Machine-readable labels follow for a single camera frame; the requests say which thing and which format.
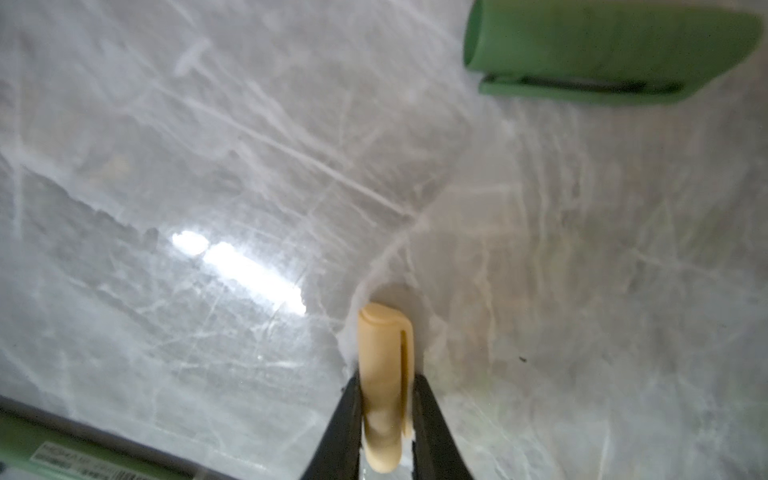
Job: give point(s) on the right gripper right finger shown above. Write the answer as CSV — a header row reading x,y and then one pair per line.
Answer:
x,y
435,454

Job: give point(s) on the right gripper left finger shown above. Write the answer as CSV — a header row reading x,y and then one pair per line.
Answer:
x,y
337,456

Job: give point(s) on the beige pen cap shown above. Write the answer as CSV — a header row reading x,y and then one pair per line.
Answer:
x,y
386,364

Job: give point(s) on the green pen right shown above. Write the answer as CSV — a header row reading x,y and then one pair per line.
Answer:
x,y
36,444

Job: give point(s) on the green pen cap far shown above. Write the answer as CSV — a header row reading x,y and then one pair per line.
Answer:
x,y
605,52

